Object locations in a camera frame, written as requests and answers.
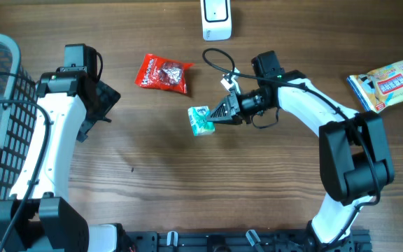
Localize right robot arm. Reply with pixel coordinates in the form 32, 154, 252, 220
206, 51, 395, 251

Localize small teal tissue pack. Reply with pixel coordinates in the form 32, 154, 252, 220
188, 106, 215, 137

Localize right black cable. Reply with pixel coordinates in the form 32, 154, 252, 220
201, 48, 381, 246

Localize black cable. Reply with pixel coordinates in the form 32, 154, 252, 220
201, 48, 381, 246
0, 71, 54, 252

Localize white barcode scanner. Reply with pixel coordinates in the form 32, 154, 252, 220
200, 0, 232, 41

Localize cream wet wipes pack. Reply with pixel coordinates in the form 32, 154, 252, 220
346, 59, 403, 113

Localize black mounting rail base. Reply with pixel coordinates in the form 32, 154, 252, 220
117, 229, 373, 252

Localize grey plastic shopping basket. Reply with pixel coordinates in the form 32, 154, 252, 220
0, 34, 37, 201

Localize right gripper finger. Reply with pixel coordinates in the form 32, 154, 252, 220
208, 94, 239, 118
207, 118, 243, 125

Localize left black cable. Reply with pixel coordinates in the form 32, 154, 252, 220
0, 71, 54, 252

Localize red candy bag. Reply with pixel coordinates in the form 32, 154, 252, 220
134, 53, 194, 94

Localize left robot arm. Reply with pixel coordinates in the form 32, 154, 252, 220
0, 44, 129, 251

